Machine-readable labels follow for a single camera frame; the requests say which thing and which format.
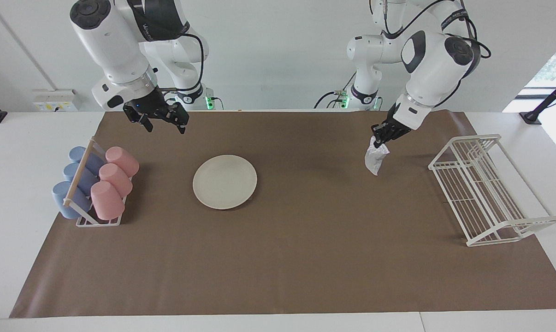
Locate black base cable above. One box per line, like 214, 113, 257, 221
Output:
313, 91, 342, 110

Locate brown table mat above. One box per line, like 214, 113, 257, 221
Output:
9, 111, 556, 319

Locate white wire dish rack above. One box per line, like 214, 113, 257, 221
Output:
428, 134, 556, 247

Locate blue plastic cup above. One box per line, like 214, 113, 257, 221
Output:
69, 146, 106, 175
52, 181, 93, 219
63, 162, 99, 194

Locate pink plastic cup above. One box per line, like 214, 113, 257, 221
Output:
105, 146, 140, 178
90, 181, 125, 220
99, 163, 133, 197

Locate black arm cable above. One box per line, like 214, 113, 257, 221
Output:
158, 32, 205, 93
370, 0, 491, 59

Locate white cup rack wooden bar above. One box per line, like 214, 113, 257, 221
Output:
63, 136, 132, 227

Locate cream round plate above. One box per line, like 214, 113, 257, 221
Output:
193, 154, 258, 210

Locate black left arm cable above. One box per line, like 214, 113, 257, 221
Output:
370, 0, 491, 59

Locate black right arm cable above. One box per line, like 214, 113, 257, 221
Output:
158, 32, 205, 93

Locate white wall socket box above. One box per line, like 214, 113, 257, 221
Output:
32, 89, 82, 113

